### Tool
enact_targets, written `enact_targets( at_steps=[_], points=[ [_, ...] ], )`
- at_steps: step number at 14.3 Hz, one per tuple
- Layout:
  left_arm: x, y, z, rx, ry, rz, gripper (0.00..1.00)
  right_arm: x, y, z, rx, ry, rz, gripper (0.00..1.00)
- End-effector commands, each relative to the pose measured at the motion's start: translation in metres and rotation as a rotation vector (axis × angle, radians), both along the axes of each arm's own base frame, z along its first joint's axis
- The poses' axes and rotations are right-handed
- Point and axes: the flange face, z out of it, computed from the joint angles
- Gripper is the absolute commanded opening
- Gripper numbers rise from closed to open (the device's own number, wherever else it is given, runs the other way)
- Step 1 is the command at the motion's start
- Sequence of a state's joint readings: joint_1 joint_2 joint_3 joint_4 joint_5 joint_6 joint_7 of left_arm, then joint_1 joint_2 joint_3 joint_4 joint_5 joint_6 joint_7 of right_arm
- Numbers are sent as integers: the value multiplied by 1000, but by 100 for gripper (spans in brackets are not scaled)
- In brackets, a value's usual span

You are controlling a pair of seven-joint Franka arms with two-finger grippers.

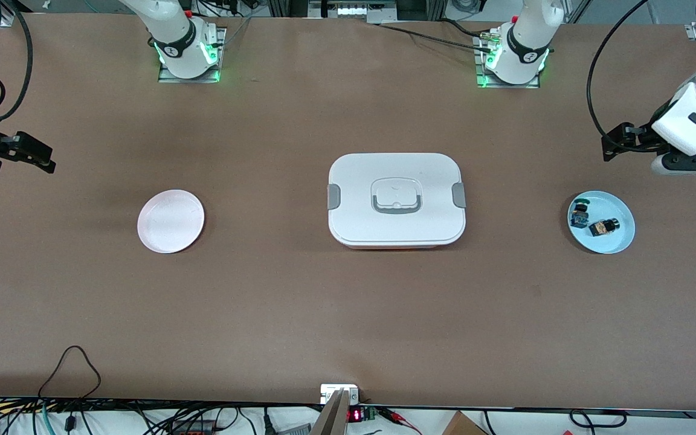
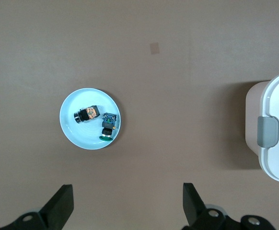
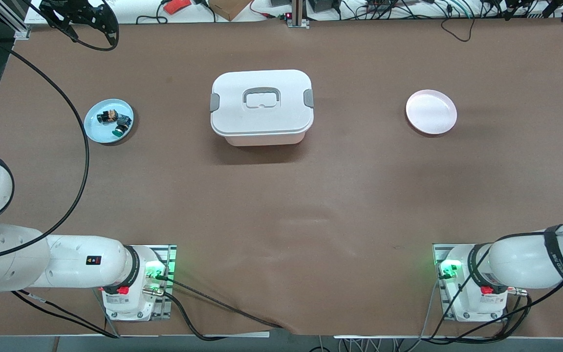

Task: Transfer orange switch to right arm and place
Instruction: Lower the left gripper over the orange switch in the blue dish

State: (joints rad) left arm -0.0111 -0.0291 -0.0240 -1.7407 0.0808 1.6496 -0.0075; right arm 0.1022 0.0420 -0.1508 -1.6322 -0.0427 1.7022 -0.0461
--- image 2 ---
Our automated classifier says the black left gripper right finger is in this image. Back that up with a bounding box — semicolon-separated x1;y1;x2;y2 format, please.
181;183;278;230

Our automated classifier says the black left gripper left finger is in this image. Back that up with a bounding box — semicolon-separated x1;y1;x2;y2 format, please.
0;184;74;230

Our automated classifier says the orange push-button switch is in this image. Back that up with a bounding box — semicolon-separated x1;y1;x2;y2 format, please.
73;104;100;125

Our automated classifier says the light blue round plate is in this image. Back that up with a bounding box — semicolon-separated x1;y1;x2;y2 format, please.
59;88;126;150

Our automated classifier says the small brown tape patch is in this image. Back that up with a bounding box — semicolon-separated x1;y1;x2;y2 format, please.
149;42;160;55

